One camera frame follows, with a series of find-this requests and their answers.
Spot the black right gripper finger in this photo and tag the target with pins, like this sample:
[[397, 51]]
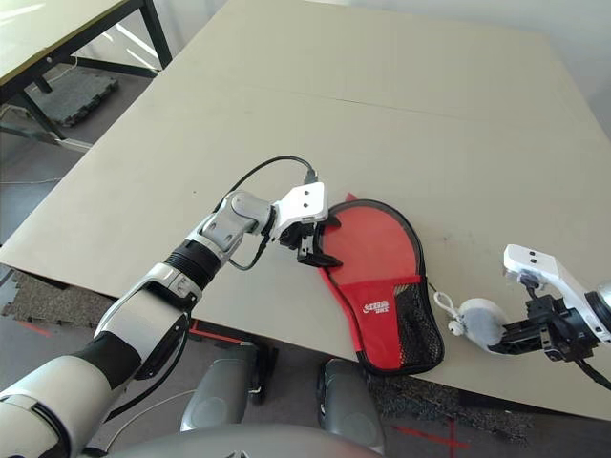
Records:
[[540, 309], [518, 339]]

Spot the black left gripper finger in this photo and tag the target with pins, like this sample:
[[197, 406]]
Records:
[[333, 222], [320, 260]]

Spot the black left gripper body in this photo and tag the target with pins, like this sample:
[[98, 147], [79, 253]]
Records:
[[293, 236]]

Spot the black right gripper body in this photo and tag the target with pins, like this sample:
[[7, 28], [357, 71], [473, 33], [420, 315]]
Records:
[[570, 336]]

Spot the grey plush ball zipper charm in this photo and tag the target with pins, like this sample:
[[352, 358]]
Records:
[[479, 319]]

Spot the red black paddle case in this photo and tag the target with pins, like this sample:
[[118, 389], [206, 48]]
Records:
[[377, 334]]

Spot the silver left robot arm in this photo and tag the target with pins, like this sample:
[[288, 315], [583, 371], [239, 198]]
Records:
[[143, 305]]

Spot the dark speckled floor mat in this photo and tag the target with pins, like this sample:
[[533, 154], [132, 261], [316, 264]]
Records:
[[52, 300], [448, 405]]

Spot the grey robot right leg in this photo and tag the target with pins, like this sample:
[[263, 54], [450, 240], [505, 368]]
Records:
[[351, 405]]

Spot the grey robot leg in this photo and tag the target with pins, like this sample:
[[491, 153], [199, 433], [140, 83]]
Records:
[[351, 405], [219, 391]]

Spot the grey robot left leg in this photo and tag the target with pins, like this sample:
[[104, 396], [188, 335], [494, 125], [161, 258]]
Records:
[[219, 391]]

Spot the grey robot torso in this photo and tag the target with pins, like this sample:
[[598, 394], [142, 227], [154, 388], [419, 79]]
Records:
[[238, 443]]

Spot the black foam floor mat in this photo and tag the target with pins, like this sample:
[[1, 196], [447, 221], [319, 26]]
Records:
[[81, 97]]

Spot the black-framed side table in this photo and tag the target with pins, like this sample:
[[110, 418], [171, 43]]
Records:
[[71, 28]]

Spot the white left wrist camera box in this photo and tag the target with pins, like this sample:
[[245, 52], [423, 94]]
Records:
[[305, 200]]

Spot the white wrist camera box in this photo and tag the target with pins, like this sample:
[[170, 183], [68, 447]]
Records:
[[305, 200], [530, 260]]

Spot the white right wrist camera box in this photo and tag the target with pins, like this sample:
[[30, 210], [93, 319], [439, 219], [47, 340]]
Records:
[[530, 260]]

